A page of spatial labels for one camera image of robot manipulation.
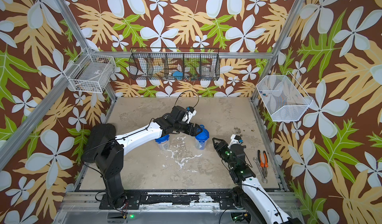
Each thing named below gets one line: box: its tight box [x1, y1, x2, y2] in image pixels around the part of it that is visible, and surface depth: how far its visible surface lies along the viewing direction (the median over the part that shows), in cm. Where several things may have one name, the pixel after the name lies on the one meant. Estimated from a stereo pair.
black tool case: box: [86, 123, 116, 150], surface depth 95 cm
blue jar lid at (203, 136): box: [194, 124, 210, 143], surface depth 84 cm
